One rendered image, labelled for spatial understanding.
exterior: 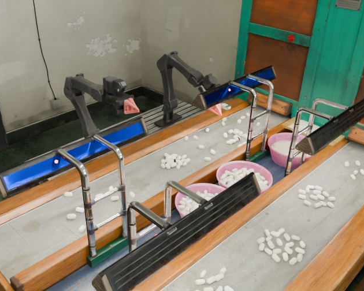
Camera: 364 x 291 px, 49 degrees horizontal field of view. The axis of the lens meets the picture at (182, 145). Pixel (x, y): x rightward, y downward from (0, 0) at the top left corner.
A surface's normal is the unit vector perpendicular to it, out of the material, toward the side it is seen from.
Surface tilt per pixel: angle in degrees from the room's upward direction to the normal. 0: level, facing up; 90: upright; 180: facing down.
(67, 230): 0
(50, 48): 90
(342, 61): 90
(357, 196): 0
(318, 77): 90
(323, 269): 0
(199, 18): 90
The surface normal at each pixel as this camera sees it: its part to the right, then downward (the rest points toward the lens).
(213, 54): -0.67, 0.36
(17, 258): 0.03, -0.86
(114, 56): 0.75, 0.36
